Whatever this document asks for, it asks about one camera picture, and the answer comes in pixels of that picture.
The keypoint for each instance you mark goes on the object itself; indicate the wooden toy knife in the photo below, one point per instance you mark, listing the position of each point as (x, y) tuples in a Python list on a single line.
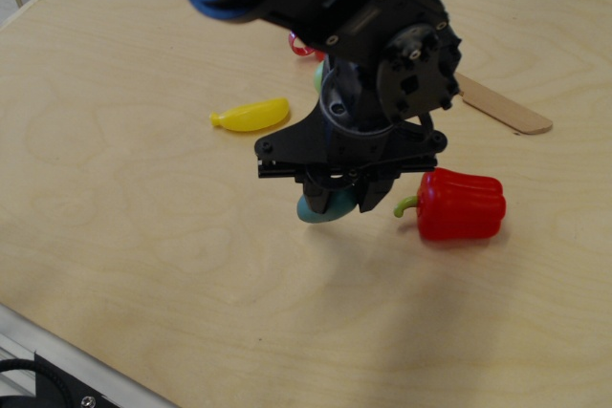
[(521, 119)]

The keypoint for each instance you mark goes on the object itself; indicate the yellow toy banana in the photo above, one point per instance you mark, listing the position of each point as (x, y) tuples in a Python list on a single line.
[(253, 116)]

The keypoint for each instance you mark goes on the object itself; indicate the dark green toy cucumber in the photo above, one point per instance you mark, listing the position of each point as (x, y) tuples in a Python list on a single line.
[(342, 203)]

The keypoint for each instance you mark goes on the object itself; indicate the red plastic cup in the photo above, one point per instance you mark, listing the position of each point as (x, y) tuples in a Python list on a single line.
[(299, 48)]

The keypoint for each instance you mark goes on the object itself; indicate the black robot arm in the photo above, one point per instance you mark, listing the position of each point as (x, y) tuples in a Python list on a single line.
[(363, 32)]

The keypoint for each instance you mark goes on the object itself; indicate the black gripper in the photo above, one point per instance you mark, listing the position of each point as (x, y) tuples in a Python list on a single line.
[(366, 130)]

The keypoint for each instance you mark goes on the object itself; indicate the red toy bell pepper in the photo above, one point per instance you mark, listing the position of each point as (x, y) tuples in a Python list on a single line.
[(451, 205)]

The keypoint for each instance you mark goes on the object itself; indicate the aluminium table frame rail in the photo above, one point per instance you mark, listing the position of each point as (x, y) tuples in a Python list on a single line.
[(91, 382)]

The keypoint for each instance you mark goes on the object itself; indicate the black corner bracket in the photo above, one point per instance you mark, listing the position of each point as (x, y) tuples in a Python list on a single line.
[(47, 394)]

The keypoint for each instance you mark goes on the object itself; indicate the green toy pear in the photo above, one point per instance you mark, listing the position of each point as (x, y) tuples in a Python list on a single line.
[(319, 75)]

